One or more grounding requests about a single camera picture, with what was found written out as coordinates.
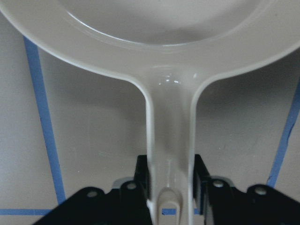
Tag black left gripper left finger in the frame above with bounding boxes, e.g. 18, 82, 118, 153
134, 155, 150, 199

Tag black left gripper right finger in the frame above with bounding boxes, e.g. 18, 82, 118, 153
193, 154, 210, 211

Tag beige plastic dustpan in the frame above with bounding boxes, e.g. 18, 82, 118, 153
0, 0, 300, 225

